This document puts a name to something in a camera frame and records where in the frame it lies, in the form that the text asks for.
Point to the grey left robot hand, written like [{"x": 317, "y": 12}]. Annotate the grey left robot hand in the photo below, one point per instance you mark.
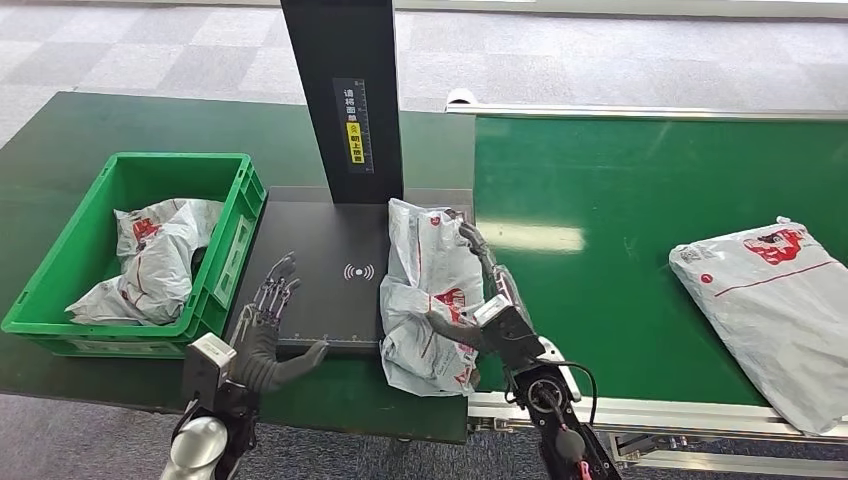
[{"x": 258, "y": 368}]

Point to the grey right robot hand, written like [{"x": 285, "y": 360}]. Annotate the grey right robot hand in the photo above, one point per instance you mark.
[{"x": 464, "y": 334}]

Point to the grey mailer package red print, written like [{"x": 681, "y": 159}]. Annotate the grey mailer package red print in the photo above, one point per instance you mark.
[{"x": 424, "y": 265}]

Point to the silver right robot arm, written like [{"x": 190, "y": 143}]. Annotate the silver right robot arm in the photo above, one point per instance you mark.
[{"x": 556, "y": 411}]

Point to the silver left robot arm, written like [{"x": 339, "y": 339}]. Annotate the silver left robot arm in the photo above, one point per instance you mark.
[{"x": 199, "y": 447}]

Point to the green conveyor belt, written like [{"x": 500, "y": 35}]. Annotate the green conveyor belt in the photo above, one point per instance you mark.
[{"x": 596, "y": 298}]

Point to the crumpled grey mailer package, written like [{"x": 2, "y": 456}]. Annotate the crumpled grey mailer package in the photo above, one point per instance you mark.
[{"x": 156, "y": 265}]

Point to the black inbound scanner machine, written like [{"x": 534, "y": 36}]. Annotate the black inbound scanner machine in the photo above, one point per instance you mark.
[{"x": 331, "y": 238}]

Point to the white conveyor roller end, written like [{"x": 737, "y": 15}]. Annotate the white conveyor roller end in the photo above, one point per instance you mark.
[{"x": 460, "y": 97}]

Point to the aluminium conveyor support bar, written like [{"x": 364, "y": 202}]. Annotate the aluminium conveyor support bar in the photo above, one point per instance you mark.
[{"x": 729, "y": 460}]

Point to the large grey mailer package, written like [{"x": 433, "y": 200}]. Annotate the large grey mailer package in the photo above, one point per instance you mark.
[{"x": 775, "y": 318}]

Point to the green plastic crate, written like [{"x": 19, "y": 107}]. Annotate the green plastic crate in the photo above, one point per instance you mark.
[{"x": 86, "y": 258}]

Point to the yellow and white scanner label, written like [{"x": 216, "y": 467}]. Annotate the yellow and white scanner label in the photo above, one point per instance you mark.
[{"x": 353, "y": 126}]

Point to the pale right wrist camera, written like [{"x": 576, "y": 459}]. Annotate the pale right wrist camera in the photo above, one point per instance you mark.
[{"x": 513, "y": 334}]

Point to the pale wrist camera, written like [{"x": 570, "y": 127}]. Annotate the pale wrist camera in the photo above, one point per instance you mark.
[
  {"x": 513, "y": 334},
  {"x": 206, "y": 368}
]

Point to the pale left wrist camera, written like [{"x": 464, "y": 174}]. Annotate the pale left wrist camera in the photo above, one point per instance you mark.
[{"x": 206, "y": 368}]

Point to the wide aluminium conveyor rail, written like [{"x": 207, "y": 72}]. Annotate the wide aluminium conveyor rail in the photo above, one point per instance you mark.
[{"x": 696, "y": 418}]

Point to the thin aluminium conveyor rail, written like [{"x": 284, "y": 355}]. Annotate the thin aluminium conveyor rail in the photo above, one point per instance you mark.
[{"x": 649, "y": 112}]

